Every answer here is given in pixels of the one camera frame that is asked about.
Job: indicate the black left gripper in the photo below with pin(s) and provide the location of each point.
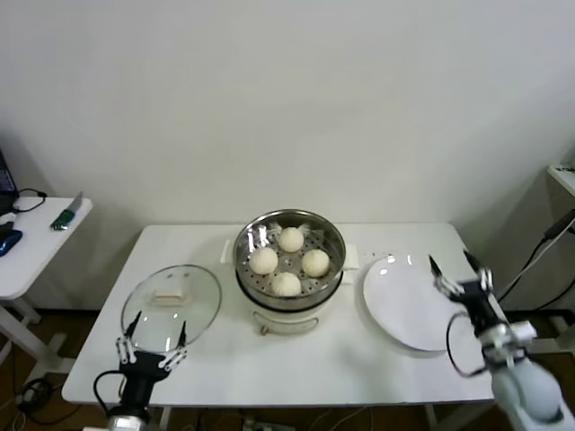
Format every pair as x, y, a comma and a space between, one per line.
141, 369

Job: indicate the white steamed baozi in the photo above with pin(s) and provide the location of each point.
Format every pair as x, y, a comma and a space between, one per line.
264, 260
315, 262
291, 239
286, 284

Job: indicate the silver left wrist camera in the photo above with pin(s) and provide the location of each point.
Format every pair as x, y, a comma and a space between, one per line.
128, 422

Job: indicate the blue computer mouse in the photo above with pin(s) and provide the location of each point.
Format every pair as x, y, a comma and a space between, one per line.
9, 240

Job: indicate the white table with print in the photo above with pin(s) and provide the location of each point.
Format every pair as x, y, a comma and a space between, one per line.
563, 177

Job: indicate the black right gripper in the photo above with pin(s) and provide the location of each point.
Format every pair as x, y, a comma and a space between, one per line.
478, 303

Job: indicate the white electric cooking pot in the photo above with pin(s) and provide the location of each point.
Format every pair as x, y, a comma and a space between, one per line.
287, 323

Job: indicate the large white plate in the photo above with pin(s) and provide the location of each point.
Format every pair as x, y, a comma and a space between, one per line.
404, 296

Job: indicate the white table foot bar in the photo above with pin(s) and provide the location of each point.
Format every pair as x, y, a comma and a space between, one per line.
563, 323

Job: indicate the black power adapter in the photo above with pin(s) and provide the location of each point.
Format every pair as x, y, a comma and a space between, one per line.
559, 226

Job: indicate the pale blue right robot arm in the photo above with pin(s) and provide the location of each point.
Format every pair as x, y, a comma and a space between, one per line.
530, 395

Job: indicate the stainless steel steamer basket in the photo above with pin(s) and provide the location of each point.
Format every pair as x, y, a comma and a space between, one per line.
287, 304

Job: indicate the dark laptop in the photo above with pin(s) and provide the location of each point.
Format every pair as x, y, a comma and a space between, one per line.
5, 179

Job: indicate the white side table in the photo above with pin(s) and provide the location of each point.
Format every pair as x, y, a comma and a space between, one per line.
36, 251

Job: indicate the white work table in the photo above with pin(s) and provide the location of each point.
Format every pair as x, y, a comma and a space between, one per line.
314, 372

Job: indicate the grey floor power strip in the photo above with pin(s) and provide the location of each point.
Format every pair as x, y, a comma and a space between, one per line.
262, 424

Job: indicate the round glass pot lid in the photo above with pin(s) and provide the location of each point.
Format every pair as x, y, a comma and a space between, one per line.
197, 305

